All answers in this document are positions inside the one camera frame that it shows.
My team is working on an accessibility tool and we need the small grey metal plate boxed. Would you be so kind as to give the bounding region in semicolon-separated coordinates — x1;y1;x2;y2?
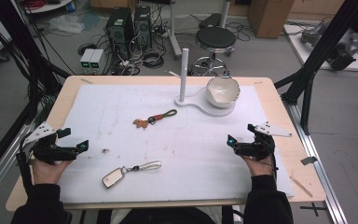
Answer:
299;156;319;166

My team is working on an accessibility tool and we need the grey bench power supply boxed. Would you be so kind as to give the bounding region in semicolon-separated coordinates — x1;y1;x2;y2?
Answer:
89;49;105;72
79;48;96;71

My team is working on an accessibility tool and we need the white foam mat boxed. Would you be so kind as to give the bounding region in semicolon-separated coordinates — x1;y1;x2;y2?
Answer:
58;83;295;205

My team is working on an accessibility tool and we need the thin wooden stick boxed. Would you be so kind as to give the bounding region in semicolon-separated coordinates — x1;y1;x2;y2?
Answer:
289;175;314;199

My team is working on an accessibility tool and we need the clear plastic bag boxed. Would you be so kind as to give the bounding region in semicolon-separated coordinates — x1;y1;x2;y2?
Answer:
45;14;86;35

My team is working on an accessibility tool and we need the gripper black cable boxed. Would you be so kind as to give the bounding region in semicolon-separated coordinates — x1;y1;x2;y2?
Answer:
255;136;280;181
15;136;35;194

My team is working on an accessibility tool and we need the coiled black cable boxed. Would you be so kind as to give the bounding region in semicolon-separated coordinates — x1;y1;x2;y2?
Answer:
141;49;166;70

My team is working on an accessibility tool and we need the white bowl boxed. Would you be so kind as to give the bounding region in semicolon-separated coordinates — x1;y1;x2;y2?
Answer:
205;75;241;109

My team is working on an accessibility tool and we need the round white table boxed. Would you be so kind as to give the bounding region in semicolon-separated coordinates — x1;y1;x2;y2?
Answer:
21;0;75;15

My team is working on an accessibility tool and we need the brown leather keychain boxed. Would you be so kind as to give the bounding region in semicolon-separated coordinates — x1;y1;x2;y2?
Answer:
132;108;179;131

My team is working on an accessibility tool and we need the large black computer tower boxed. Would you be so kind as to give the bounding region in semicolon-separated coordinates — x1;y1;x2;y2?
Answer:
105;7;135;61

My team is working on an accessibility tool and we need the silver key fob with strap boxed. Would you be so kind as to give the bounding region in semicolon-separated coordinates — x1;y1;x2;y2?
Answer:
101;160;163;190

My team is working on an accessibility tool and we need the aluminium rail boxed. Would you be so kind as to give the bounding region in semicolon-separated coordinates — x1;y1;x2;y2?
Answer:
283;101;350;224
0;123;42;208

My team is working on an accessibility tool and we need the black frame strut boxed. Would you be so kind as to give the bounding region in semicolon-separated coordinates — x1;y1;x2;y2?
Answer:
274;0;358;136
0;0;73;125

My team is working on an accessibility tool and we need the white board with devices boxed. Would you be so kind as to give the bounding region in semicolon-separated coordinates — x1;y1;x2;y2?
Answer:
282;15;358;73

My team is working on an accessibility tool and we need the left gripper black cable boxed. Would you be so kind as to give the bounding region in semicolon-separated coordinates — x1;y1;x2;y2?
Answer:
15;136;35;194

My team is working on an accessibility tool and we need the person's lap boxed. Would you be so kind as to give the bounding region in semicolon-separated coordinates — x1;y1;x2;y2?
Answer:
110;206;219;224

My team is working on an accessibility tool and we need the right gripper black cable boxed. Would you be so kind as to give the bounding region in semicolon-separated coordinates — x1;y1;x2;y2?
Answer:
255;136;280;181

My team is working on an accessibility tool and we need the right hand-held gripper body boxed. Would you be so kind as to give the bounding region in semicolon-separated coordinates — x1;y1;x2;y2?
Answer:
233;120;294;161

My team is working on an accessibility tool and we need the white stand with pole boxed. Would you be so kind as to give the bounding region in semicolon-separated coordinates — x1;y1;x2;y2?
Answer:
168;48;236;118

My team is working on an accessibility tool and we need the person's right hand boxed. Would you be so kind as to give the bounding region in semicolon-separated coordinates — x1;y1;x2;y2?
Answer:
241;154;276;178

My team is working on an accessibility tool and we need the black round stool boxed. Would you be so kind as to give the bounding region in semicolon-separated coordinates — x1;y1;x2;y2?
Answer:
191;25;238;77

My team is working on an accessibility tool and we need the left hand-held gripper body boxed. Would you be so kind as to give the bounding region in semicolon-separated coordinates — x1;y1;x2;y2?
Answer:
22;121;79;165

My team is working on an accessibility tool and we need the white metal table leg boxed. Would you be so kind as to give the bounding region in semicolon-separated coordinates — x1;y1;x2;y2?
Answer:
168;0;184;61

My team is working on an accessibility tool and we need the person's left hand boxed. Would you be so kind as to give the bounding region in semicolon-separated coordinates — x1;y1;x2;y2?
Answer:
32;157;75;187

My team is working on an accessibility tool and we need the slim black computer tower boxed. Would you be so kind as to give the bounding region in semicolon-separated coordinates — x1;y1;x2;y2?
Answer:
132;5;154;51

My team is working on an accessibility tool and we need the cardboard box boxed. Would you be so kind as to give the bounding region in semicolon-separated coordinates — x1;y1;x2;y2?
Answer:
247;0;296;39

